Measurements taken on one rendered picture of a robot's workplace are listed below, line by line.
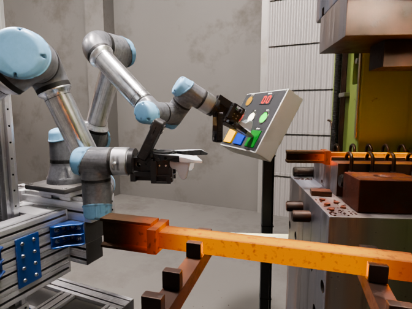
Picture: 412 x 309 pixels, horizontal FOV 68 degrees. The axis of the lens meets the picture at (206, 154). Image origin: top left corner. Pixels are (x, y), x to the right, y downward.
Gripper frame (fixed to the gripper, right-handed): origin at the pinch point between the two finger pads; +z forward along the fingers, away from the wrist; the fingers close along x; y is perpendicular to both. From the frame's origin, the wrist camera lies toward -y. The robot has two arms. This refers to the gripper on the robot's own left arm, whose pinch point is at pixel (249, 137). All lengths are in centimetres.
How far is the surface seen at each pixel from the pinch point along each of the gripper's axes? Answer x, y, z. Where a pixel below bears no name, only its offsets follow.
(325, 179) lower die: -45.5, -8.1, 1.6
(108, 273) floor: 106, -114, 6
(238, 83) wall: 208, 86, 63
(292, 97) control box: -7.0, 20.3, 4.9
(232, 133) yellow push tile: 18.5, 0.5, 0.8
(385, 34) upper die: -57, 23, -12
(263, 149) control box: -7.0, -2.9, 4.0
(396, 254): -84, -19, -19
